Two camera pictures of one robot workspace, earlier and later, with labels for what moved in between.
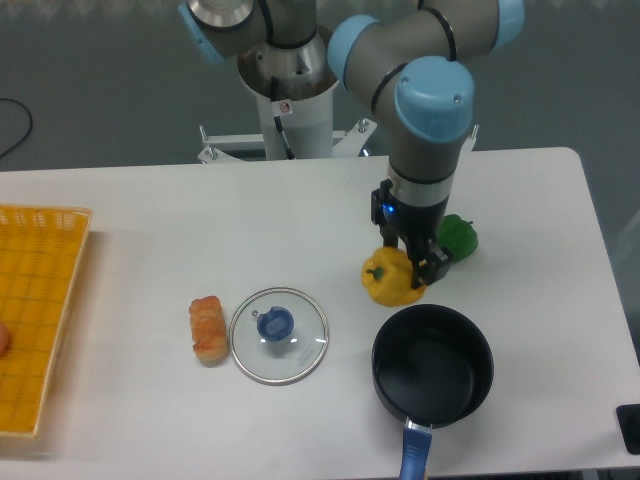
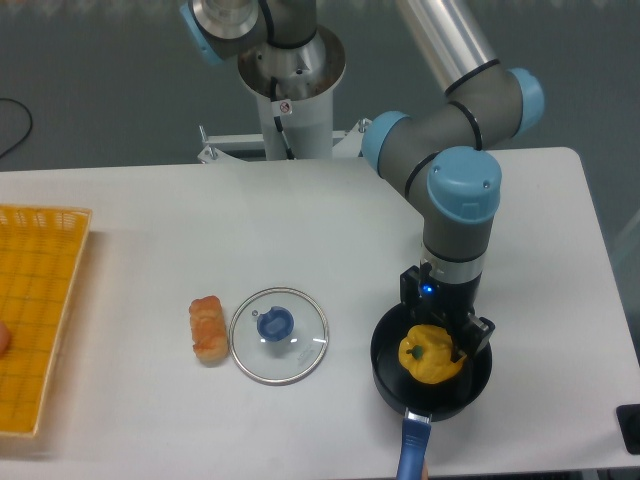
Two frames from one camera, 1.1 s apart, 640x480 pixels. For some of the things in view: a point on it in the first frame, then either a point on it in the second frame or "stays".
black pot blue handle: (432, 367) stays
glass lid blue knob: (279, 336) stays
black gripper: (430, 261) → (449, 304)
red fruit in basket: (5, 339) stays
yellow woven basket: (41, 257) stays
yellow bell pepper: (387, 274) → (425, 352)
